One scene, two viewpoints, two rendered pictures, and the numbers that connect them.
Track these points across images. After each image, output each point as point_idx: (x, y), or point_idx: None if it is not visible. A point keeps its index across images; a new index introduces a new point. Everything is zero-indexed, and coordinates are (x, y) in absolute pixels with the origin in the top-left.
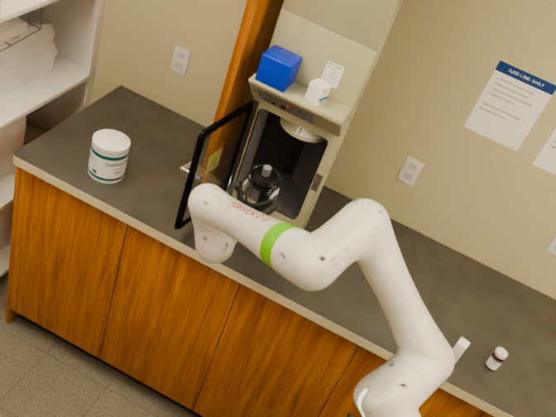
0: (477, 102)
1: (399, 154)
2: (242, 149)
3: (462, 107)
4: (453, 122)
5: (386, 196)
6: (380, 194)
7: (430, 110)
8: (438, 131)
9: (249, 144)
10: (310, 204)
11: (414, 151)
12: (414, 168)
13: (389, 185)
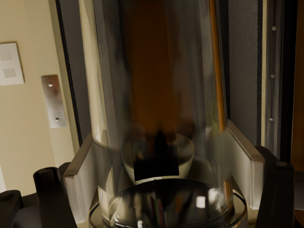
0: (4, 184)
1: (35, 78)
2: (269, 75)
3: (12, 170)
4: (8, 150)
5: (9, 5)
6: (19, 3)
7: (39, 149)
8: (15, 133)
9: (255, 93)
10: (31, 29)
11: (21, 92)
12: (6, 72)
13: (17, 25)
